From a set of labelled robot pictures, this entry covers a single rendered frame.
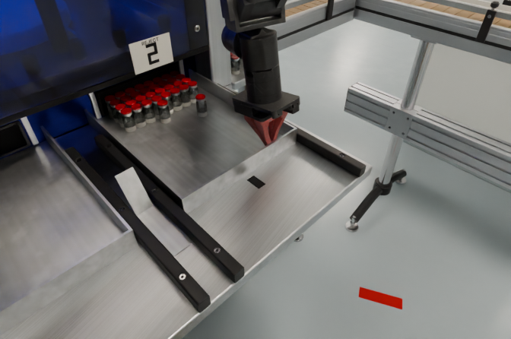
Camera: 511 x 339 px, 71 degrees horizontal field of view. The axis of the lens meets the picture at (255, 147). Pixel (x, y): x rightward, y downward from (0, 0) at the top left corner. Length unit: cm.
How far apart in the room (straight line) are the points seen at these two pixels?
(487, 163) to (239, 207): 107
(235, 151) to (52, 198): 31
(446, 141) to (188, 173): 107
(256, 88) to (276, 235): 23
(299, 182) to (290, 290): 93
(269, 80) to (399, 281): 121
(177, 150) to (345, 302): 102
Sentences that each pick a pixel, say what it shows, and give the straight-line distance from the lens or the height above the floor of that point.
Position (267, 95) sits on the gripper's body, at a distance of 57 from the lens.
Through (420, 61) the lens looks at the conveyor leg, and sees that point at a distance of 143.
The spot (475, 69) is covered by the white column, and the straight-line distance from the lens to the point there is 200.
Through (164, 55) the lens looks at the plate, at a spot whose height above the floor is 101.
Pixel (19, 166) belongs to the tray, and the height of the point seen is 88.
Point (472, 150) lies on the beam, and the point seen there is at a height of 51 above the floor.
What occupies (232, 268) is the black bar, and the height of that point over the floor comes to 90.
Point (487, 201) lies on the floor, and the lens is 211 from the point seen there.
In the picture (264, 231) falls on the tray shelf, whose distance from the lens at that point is 54.
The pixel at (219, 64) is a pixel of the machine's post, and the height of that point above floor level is 94.
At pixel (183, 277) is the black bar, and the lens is 49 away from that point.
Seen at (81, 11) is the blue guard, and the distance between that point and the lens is 66.
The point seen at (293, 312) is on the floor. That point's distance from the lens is 147.
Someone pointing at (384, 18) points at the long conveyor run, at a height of 87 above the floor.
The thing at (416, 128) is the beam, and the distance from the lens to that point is 151.
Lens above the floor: 131
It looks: 39 degrees down
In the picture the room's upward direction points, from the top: straight up
